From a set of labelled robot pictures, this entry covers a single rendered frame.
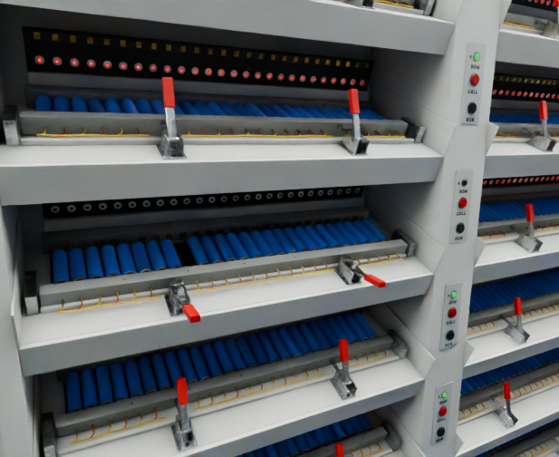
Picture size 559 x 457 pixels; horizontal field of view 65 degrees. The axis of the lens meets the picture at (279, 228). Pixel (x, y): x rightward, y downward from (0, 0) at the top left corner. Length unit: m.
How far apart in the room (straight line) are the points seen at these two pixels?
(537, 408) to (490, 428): 0.16
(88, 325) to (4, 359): 0.09
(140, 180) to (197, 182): 0.07
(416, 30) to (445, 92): 0.11
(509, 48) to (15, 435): 0.89
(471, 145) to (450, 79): 0.12
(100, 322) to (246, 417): 0.27
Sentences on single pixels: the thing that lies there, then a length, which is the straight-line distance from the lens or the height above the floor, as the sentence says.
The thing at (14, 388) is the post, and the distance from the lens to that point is 0.58.
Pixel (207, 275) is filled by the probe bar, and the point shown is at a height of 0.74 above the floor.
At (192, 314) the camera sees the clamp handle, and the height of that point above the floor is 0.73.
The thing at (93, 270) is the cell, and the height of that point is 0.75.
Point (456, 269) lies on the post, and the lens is 0.82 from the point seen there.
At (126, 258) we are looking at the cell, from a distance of 0.63.
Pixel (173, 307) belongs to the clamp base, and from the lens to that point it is 0.57.
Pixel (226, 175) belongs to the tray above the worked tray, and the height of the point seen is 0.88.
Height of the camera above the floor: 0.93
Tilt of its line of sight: 12 degrees down
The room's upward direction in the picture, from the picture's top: straight up
